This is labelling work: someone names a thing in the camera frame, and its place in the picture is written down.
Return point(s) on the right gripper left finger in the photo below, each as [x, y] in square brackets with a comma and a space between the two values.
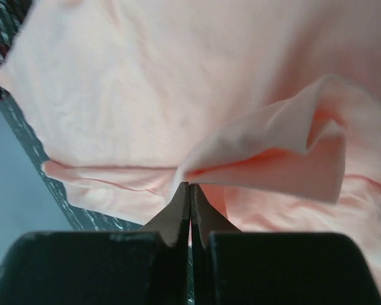
[146, 266]

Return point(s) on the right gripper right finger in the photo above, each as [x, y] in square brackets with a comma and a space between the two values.
[233, 267]

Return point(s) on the salmon pink t-shirt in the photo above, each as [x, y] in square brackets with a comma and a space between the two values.
[274, 107]

